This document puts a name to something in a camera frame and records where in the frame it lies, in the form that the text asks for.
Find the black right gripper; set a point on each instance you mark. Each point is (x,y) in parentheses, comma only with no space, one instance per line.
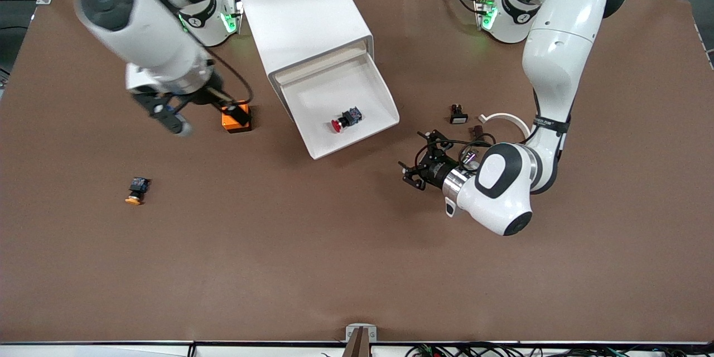
(216,97)

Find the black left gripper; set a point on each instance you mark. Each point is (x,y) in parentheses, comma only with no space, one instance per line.
(434,170)

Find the red mushroom push button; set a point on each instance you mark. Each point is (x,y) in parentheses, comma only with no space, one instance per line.
(346,120)

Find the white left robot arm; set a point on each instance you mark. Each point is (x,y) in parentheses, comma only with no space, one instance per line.
(558,56)

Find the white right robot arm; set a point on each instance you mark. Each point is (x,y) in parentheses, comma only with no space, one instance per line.
(145,22)

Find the yellow mushroom push button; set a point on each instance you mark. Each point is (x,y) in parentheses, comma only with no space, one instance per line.
(135,192)

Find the orange box with hole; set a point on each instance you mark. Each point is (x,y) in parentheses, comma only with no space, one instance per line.
(237,122)

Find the small purple metal part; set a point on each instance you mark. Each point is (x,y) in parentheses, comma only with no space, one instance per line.
(471,157)

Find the brown terminal block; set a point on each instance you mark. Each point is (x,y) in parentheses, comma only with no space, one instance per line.
(476,131)

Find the white curved plastic arc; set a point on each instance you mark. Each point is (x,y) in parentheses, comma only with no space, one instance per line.
(505,117)

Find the white table edge strip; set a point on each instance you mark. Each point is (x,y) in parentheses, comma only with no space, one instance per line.
(111,349)

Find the black switch with white face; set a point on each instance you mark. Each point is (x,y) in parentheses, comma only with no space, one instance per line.
(458,115)

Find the metal bracket with brown post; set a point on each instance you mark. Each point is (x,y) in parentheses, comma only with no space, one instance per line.
(361,334)

